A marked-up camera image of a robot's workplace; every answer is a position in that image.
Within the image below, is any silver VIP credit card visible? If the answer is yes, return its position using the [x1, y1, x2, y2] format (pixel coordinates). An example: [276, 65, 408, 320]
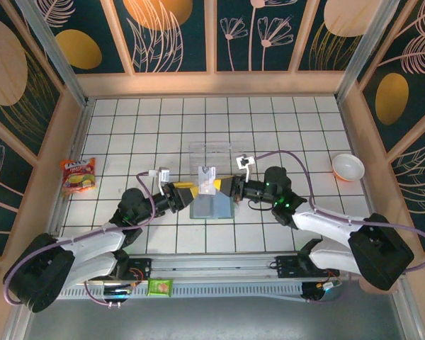
[197, 165, 217, 196]

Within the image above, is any pale green card holder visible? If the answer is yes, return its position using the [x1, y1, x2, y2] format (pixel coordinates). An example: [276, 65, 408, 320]
[190, 191, 235, 221]

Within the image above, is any clear plastic bag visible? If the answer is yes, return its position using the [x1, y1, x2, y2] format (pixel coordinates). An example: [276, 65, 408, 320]
[188, 140, 244, 177]

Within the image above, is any red orange candy bag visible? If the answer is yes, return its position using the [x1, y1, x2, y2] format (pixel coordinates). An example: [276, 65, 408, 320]
[59, 157, 97, 196]

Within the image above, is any white bowl orange outside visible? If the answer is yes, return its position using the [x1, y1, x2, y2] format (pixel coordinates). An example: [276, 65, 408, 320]
[331, 153, 365, 182]

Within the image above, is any green snack packet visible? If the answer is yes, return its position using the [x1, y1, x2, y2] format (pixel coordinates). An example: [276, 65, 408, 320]
[147, 278, 174, 297]

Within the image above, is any round electronics base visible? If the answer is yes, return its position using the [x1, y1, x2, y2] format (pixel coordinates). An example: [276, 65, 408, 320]
[302, 279, 341, 305]
[101, 283, 136, 307]

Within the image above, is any pale pink round object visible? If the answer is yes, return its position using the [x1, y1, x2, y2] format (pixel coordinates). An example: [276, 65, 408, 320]
[359, 279, 400, 297]

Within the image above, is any thin black cable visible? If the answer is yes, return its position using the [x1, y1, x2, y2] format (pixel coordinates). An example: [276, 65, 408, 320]
[246, 199, 274, 213]

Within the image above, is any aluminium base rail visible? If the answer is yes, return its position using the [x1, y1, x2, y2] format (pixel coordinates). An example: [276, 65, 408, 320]
[120, 250, 410, 284]

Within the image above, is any aluminium table side rail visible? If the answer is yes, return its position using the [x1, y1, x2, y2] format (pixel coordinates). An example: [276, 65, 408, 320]
[46, 101, 93, 249]

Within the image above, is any grey slotted cable duct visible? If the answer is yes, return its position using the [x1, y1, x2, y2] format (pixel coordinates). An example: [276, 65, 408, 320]
[58, 285, 305, 301]

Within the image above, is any aluminium frame post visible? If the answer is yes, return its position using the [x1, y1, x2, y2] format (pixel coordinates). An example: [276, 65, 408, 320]
[13, 0, 90, 107]
[334, 0, 410, 102]

